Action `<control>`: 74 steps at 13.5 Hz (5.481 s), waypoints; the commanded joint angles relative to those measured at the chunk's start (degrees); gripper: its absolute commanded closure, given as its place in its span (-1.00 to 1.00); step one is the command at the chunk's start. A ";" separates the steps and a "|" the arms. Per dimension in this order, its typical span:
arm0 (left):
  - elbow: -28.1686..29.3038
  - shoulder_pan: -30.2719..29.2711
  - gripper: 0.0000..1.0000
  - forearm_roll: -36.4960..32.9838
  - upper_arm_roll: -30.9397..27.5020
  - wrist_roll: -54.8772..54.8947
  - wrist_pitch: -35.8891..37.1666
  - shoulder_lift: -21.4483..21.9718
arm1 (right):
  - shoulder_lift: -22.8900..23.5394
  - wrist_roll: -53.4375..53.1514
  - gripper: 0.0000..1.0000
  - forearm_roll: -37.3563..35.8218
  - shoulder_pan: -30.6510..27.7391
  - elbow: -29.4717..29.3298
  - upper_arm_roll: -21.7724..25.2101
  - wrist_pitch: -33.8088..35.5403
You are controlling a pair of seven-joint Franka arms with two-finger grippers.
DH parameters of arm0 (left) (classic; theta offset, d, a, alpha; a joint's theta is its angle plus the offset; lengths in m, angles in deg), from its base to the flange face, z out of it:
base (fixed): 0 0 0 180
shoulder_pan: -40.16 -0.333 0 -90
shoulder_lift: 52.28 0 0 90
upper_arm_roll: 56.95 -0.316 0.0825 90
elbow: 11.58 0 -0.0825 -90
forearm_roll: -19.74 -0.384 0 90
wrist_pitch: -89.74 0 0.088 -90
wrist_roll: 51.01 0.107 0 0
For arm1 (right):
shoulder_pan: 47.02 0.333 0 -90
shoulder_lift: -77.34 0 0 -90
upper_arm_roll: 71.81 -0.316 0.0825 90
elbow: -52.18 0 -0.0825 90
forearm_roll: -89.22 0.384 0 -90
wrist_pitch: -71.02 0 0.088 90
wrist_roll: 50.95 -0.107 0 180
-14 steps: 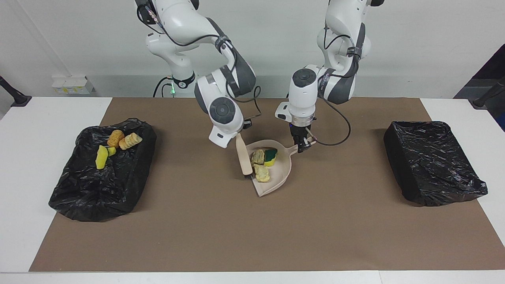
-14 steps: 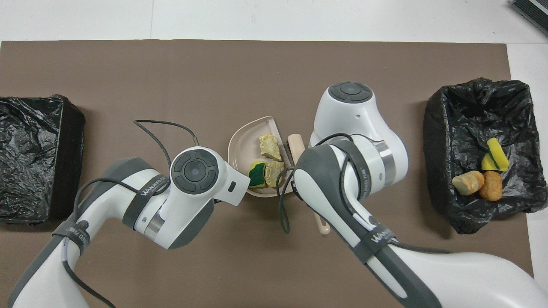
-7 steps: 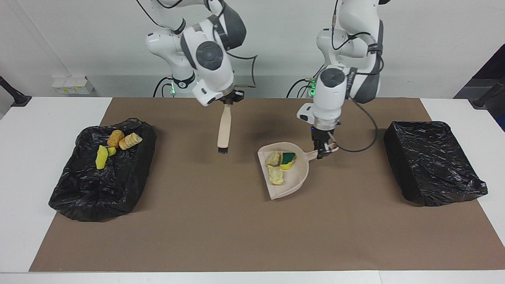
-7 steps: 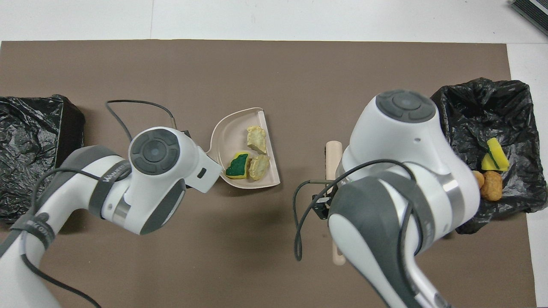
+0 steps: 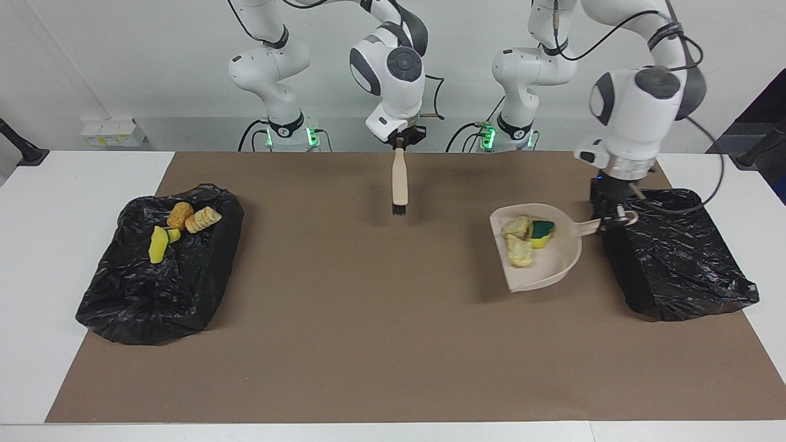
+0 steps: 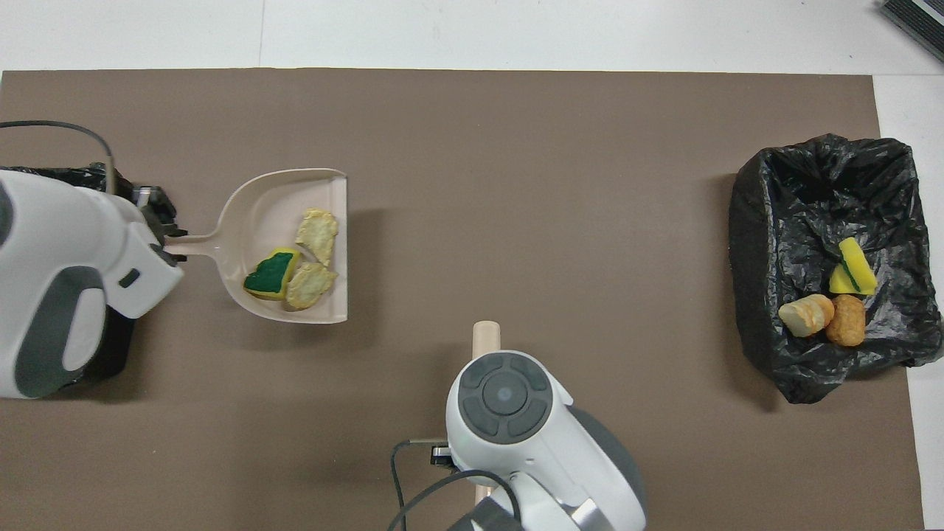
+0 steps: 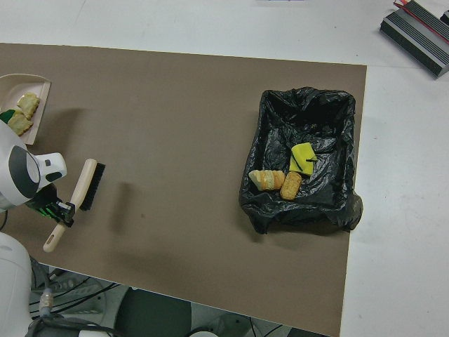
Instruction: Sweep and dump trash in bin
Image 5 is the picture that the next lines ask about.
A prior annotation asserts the beige brush with black bristles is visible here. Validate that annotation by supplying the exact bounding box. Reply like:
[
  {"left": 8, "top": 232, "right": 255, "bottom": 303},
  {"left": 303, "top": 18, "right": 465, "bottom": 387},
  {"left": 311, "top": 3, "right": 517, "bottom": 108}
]
[{"left": 391, "top": 138, "right": 410, "bottom": 217}]

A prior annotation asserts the yellow sponge piece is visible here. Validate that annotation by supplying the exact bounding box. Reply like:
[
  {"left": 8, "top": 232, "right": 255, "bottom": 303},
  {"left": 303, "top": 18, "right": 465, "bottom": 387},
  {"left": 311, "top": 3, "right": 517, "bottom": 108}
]
[
  {"left": 149, "top": 225, "right": 171, "bottom": 265},
  {"left": 529, "top": 220, "right": 556, "bottom": 249}
]

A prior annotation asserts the beige plastic dustpan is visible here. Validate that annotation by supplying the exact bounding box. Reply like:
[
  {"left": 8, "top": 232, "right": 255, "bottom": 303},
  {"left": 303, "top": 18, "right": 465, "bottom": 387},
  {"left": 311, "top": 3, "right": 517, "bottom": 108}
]
[{"left": 489, "top": 203, "right": 639, "bottom": 293}]

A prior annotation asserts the small black bag-lined bin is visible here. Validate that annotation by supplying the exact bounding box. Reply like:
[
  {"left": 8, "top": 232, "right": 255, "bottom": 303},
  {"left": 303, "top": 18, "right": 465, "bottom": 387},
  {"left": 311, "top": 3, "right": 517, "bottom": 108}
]
[{"left": 597, "top": 187, "right": 760, "bottom": 322}]

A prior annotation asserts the large black bag-lined bin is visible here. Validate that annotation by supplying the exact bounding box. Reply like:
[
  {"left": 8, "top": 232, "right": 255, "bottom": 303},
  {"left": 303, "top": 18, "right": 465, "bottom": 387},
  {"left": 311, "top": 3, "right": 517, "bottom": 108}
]
[{"left": 75, "top": 183, "right": 245, "bottom": 346}]

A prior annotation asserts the black stand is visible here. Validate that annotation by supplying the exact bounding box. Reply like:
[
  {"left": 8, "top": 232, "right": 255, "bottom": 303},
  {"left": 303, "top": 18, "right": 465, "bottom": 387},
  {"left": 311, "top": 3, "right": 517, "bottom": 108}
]
[
  {"left": 731, "top": 120, "right": 786, "bottom": 170},
  {"left": 0, "top": 118, "right": 50, "bottom": 167}
]

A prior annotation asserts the dark partition panel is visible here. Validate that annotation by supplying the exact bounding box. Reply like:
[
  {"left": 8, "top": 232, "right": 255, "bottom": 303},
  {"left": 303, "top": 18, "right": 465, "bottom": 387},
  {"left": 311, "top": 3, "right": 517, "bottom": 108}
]
[{"left": 706, "top": 68, "right": 786, "bottom": 204}]

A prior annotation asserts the brown table mat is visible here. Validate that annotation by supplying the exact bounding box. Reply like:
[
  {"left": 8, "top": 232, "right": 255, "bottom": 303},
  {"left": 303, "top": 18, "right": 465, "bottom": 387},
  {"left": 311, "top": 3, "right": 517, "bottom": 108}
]
[{"left": 45, "top": 152, "right": 786, "bottom": 423}]

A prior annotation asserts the white socket box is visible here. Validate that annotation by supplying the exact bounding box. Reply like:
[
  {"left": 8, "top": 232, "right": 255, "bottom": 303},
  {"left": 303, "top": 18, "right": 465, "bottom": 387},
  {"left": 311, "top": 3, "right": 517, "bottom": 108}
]
[{"left": 80, "top": 118, "right": 147, "bottom": 148}]

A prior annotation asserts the black base cable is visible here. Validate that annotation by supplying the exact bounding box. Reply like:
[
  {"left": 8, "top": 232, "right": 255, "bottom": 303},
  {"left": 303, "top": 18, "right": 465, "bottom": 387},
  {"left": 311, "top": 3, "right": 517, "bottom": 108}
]
[
  {"left": 446, "top": 122, "right": 492, "bottom": 153},
  {"left": 238, "top": 118, "right": 271, "bottom": 152}
]

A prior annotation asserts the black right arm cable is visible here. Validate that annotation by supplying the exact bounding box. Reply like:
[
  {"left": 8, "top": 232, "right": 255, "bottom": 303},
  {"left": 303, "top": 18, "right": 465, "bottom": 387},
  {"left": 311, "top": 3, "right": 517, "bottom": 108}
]
[{"left": 227, "top": 0, "right": 446, "bottom": 121}]

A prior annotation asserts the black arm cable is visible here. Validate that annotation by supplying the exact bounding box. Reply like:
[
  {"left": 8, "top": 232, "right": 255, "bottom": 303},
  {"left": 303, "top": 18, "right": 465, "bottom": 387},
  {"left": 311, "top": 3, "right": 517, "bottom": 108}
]
[
  {"left": 227, "top": 0, "right": 446, "bottom": 121},
  {"left": 553, "top": 0, "right": 726, "bottom": 214}
]

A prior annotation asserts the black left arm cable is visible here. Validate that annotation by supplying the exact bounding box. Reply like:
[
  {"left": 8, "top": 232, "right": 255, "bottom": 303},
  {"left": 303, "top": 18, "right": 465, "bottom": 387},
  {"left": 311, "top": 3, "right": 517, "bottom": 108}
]
[{"left": 553, "top": 0, "right": 726, "bottom": 214}]

